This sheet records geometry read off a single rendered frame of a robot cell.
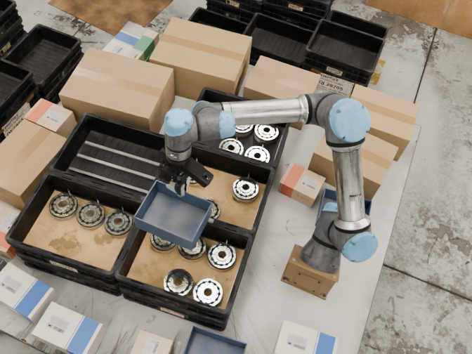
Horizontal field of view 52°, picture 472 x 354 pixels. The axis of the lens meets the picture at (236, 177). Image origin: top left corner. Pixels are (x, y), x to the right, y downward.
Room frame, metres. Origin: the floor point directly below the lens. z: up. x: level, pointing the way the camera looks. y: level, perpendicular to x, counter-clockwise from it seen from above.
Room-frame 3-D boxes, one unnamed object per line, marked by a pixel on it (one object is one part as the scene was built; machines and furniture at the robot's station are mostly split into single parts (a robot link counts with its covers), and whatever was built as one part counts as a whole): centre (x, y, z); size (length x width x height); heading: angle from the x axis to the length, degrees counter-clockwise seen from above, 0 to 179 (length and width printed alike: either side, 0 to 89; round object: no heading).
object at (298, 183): (1.12, -0.28, 0.74); 0.16 x 0.12 x 0.07; 68
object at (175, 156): (0.80, 0.18, 1.34); 0.08 x 0.08 x 0.05
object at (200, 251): (0.72, 0.12, 0.86); 0.10 x 0.10 x 0.01
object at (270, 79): (1.58, -0.16, 0.78); 0.30 x 0.22 x 0.16; 75
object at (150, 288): (0.65, 0.14, 0.92); 0.40 x 0.30 x 0.02; 79
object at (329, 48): (2.19, -0.52, 0.37); 0.40 x 0.30 x 0.45; 73
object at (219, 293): (0.55, 0.04, 0.86); 0.10 x 0.10 x 0.01
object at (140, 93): (1.42, 0.56, 0.80); 0.40 x 0.30 x 0.20; 81
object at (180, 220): (0.71, 0.18, 1.10); 0.20 x 0.15 x 0.07; 73
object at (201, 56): (1.69, 0.23, 0.80); 0.40 x 0.30 x 0.20; 80
